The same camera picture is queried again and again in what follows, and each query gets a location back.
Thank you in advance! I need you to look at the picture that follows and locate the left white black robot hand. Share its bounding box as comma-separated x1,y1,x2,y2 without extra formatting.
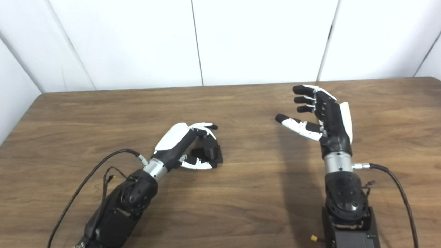
153,122,218,171

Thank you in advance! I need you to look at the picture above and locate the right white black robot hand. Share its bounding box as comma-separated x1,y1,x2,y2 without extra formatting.
275,84,353,159

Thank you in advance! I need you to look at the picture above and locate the black peg with base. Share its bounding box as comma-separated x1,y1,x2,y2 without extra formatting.
191,134,223,164

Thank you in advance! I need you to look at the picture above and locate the thin black right arm wire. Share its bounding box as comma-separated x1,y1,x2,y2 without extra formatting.
361,180,376,198

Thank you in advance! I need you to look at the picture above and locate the thin left wire, yellow plug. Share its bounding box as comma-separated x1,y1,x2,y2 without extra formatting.
103,166,138,207

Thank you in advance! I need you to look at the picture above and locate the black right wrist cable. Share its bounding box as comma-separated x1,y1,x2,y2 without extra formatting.
352,163,419,248

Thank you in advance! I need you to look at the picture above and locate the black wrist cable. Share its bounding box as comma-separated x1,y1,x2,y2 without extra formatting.
352,163,419,248
47,149,148,248

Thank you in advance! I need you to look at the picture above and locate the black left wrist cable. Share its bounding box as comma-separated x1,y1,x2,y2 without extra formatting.
47,149,148,248

